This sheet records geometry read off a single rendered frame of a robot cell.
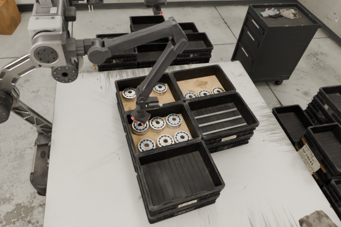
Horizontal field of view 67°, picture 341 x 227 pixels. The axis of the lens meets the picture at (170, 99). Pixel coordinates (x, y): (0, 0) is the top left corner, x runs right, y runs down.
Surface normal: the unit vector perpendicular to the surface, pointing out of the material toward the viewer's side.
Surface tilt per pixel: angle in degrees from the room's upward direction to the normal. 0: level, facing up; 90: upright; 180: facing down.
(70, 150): 0
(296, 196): 0
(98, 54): 85
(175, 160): 0
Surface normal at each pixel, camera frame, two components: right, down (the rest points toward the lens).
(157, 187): 0.09, -0.68
